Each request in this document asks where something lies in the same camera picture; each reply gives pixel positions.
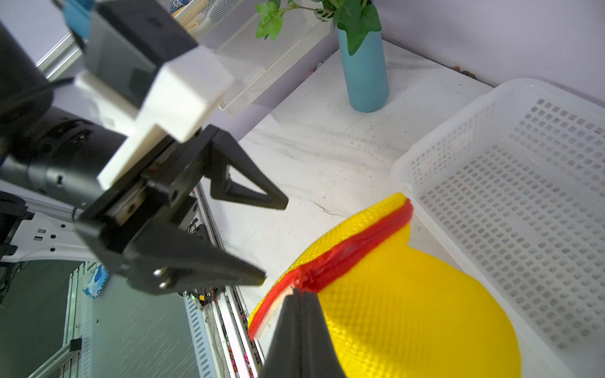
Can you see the teal vase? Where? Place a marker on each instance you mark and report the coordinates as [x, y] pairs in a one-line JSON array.
[[365, 73]]

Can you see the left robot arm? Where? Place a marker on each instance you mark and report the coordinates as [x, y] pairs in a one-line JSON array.
[[45, 149]]

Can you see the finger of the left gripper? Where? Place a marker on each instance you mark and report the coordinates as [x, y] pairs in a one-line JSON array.
[[162, 259], [235, 178]]

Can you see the white plastic basket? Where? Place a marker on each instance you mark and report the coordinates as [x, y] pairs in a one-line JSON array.
[[512, 186]]

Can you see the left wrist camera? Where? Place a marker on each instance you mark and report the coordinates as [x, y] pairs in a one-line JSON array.
[[147, 77]]

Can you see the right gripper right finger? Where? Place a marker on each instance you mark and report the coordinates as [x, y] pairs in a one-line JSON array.
[[318, 356]]

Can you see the yellow mesh laundry bag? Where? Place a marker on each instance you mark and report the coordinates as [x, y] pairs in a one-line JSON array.
[[393, 311]]

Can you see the artificial green plant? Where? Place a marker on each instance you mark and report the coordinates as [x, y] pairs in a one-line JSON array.
[[357, 19]]

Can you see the white mesh corner shelf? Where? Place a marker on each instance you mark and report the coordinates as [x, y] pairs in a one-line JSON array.
[[255, 63]]

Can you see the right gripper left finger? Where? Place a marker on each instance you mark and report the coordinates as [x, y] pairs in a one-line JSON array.
[[284, 357]]

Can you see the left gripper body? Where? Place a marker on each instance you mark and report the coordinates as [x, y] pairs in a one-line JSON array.
[[157, 188]]

